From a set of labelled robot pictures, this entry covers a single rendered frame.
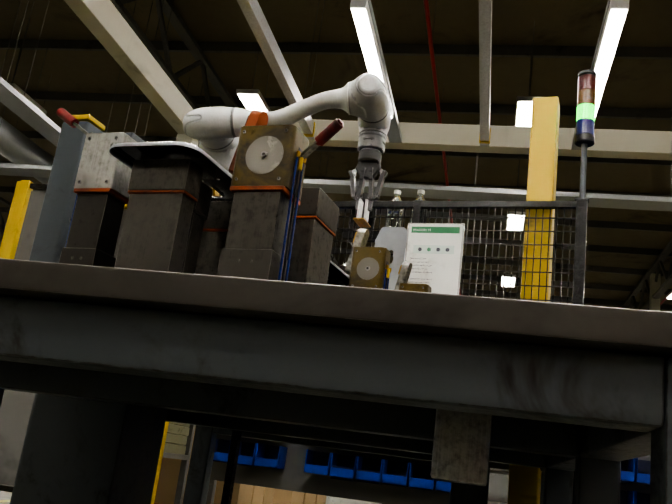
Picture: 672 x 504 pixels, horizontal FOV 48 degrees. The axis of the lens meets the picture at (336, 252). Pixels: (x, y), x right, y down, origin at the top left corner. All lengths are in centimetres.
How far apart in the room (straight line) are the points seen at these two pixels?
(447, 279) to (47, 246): 165
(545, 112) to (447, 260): 71
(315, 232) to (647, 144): 544
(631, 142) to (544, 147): 374
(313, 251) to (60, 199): 55
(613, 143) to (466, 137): 120
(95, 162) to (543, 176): 191
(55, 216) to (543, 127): 200
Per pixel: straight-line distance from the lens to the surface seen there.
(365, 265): 193
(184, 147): 138
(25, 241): 511
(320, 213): 154
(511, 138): 671
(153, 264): 135
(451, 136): 672
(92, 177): 154
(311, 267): 151
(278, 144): 135
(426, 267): 294
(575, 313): 88
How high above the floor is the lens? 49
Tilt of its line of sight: 16 degrees up
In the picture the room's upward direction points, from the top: 8 degrees clockwise
